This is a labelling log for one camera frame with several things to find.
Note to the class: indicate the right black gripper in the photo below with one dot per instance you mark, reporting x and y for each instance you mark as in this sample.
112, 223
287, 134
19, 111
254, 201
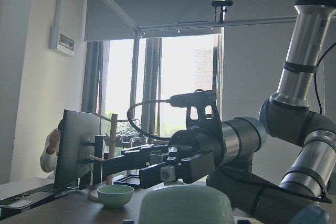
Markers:
193, 153

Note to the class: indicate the mint green plastic cup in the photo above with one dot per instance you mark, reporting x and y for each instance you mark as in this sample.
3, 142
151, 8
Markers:
185, 204

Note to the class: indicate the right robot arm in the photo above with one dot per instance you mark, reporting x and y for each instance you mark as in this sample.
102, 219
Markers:
223, 151

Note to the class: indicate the wooden mug tree stand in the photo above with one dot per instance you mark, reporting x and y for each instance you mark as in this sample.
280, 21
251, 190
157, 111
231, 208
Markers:
93, 195

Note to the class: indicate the clear textured glass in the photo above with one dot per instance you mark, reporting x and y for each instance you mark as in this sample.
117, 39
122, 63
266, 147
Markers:
125, 129

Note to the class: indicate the mint green bowl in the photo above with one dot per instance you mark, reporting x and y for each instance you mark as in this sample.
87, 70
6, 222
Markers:
115, 196

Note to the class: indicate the black monitor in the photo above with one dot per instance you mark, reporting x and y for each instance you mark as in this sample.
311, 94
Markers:
78, 133

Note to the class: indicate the seated man white shirt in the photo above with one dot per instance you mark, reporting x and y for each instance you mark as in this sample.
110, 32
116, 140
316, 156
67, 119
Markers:
48, 158

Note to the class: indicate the black keyboard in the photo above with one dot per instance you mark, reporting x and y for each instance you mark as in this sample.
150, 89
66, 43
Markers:
43, 189

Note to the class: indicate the white wall electrical box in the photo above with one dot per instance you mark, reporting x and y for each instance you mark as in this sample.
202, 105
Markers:
61, 42

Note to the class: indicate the black overhead camera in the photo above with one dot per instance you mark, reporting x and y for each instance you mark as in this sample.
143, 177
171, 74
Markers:
222, 5

